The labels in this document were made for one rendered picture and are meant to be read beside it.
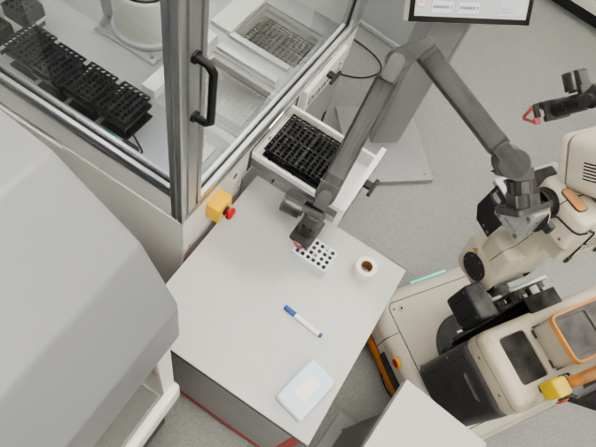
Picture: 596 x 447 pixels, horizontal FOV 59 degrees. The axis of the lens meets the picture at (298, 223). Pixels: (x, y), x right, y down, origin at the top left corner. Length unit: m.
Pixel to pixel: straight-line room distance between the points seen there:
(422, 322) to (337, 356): 0.74
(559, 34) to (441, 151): 1.53
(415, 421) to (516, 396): 0.31
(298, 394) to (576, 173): 0.91
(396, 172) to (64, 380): 2.37
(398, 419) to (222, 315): 0.58
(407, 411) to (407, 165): 1.61
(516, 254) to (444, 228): 1.10
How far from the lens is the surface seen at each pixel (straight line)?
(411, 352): 2.17
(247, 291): 1.57
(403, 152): 2.93
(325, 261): 1.61
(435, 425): 1.62
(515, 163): 1.39
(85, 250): 0.62
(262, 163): 1.64
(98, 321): 0.66
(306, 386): 1.48
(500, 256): 1.76
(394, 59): 1.34
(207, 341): 1.52
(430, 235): 2.76
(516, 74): 3.78
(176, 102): 1.03
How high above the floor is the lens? 2.23
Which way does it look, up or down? 60 degrees down
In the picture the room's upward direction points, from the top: 22 degrees clockwise
